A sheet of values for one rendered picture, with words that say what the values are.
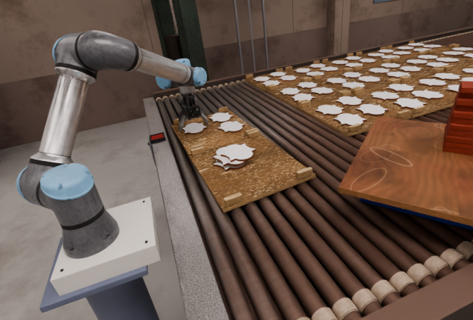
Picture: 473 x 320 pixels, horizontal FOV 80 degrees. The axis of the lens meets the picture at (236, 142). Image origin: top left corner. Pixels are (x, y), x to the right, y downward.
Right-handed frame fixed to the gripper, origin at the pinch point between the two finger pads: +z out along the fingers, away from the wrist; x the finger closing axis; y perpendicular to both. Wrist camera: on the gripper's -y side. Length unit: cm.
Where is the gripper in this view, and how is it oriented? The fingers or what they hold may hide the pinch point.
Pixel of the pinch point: (194, 128)
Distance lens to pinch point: 148.2
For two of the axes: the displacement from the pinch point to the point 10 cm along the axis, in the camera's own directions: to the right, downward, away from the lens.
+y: 3.9, 3.8, -8.4
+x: 9.1, -2.7, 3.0
